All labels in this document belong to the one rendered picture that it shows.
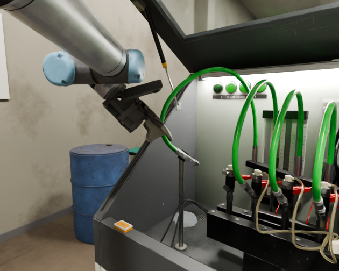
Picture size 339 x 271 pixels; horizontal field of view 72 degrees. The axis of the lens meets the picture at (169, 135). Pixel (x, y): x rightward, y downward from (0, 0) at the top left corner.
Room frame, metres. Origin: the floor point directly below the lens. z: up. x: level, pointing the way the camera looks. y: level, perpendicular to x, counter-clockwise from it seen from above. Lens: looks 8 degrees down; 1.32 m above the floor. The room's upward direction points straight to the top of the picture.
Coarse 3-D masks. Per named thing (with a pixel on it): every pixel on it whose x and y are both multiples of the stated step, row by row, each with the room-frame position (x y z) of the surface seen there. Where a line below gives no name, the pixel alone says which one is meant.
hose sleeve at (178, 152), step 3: (177, 150) 0.70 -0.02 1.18; (180, 150) 0.70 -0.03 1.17; (177, 153) 0.70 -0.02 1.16; (180, 153) 0.70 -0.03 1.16; (183, 153) 0.71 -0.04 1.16; (180, 156) 0.71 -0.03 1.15; (183, 156) 0.71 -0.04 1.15; (186, 156) 0.71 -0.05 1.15; (189, 156) 0.72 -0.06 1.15; (186, 159) 0.71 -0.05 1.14; (189, 159) 0.71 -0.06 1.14; (192, 159) 0.72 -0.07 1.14; (189, 162) 0.72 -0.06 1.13; (192, 162) 0.72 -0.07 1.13
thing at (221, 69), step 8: (200, 72) 0.73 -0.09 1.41; (208, 72) 0.75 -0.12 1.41; (224, 72) 0.78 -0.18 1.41; (232, 72) 0.79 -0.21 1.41; (184, 80) 0.71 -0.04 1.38; (240, 80) 0.81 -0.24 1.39; (176, 88) 0.70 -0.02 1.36; (248, 88) 0.82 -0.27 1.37; (168, 96) 0.69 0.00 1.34; (168, 104) 0.69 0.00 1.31; (256, 120) 0.84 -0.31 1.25; (256, 128) 0.84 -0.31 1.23; (256, 136) 0.84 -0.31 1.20; (168, 144) 0.68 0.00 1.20; (256, 144) 0.84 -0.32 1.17
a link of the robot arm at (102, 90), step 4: (96, 84) 0.65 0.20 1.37; (100, 84) 0.64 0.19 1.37; (104, 84) 0.64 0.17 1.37; (108, 84) 0.64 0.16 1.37; (112, 84) 0.65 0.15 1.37; (116, 84) 0.65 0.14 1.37; (96, 88) 0.65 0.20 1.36; (100, 88) 0.65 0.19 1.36; (104, 88) 0.64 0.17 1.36; (108, 88) 0.64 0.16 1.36; (112, 88) 0.65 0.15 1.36; (100, 92) 0.65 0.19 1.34; (104, 92) 0.65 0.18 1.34; (108, 92) 0.65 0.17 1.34; (104, 96) 0.65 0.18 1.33
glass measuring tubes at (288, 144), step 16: (272, 112) 0.85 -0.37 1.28; (288, 112) 0.82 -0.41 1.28; (304, 112) 0.79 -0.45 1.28; (272, 128) 0.88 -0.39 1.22; (288, 128) 0.82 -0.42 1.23; (304, 128) 0.81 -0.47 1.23; (288, 144) 0.82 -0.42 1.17; (304, 144) 0.81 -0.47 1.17; (288, 160) 0.82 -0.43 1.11; (304, 160) 0.81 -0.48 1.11
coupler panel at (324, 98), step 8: (320, 96) 0.79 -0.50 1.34; (328, 96) 0.78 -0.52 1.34; (336, 96) 0.76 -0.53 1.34; (320, 104) 0.79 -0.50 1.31; (336, 104) 0.76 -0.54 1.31; (320, 112) 0.79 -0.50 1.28; (320, 120) 0.79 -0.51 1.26; (336, 128) 0.76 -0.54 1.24; (328, 136) 0.77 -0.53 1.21; (328, 144) 0.77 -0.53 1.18; (312, 176) 0.79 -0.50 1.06
